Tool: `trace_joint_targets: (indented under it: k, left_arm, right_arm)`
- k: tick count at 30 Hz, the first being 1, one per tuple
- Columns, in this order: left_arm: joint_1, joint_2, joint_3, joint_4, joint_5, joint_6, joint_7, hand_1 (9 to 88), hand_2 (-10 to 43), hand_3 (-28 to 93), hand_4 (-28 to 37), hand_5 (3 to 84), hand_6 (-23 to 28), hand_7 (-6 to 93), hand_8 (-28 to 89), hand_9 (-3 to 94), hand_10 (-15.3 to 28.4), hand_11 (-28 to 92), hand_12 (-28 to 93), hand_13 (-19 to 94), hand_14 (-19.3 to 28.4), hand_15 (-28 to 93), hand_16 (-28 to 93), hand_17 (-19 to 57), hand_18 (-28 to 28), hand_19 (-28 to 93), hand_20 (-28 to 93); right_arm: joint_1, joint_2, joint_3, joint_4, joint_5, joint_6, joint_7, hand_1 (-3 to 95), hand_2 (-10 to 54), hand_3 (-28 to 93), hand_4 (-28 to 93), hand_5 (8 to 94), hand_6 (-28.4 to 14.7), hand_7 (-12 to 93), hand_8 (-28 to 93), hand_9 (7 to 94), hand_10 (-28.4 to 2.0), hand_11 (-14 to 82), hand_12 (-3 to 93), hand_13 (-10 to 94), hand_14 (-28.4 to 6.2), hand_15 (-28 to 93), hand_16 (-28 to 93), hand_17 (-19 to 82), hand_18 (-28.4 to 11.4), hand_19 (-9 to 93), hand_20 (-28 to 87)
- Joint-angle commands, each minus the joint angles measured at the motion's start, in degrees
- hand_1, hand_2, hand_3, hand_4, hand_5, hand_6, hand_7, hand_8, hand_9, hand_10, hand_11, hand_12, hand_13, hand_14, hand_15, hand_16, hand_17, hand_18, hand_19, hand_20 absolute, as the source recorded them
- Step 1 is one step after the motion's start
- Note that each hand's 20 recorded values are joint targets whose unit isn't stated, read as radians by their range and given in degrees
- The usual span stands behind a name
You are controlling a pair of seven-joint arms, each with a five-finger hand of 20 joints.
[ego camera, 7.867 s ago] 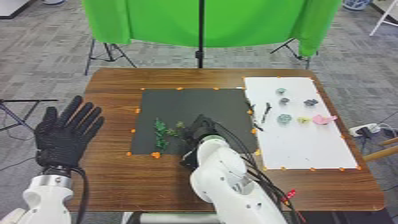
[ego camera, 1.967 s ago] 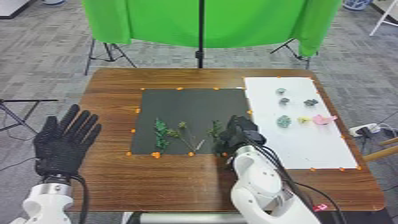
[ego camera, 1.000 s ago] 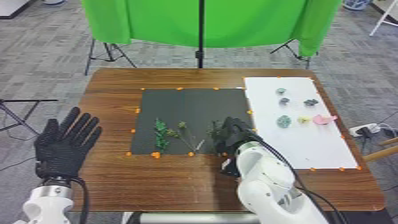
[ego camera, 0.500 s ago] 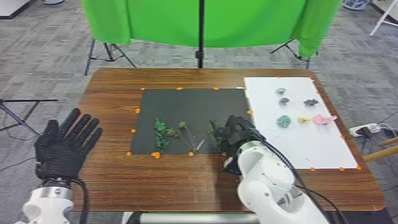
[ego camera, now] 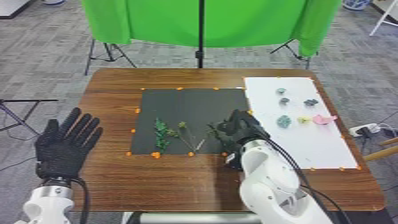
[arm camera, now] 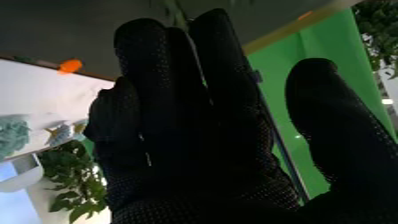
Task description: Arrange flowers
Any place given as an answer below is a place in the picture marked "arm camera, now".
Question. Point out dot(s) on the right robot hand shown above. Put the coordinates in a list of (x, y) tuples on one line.
[(195, 140)]

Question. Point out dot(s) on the green leafy plant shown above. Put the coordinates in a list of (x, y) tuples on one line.
[(73, 180), (382, 30)]

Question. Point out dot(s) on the white sheet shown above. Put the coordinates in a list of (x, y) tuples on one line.
[(35, 93)]

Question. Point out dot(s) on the green sprig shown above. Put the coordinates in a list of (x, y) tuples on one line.
[(174, 11)]

